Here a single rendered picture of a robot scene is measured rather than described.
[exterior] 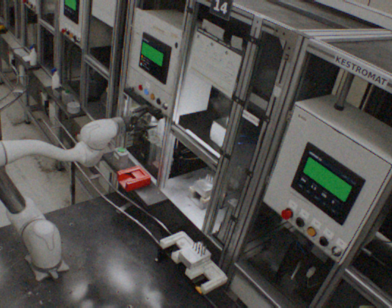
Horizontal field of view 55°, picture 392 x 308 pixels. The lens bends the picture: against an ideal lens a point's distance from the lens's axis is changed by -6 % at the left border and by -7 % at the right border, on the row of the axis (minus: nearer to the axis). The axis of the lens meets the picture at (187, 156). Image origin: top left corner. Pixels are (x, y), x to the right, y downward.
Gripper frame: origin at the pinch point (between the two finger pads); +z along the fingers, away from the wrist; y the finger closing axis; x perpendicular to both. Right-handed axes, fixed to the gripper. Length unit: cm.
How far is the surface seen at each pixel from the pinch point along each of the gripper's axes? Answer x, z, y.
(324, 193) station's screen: -99, -8, 11
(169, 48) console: -2.0, 4.3, 36.1
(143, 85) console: 19.7, 8.7, 9.9
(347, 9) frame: -53, 78, 67
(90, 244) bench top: 4, -35, -70
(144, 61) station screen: 17.5, 5.7, 24.5
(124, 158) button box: 22.2, 0.8, -34.3
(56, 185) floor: 139, 17, -123
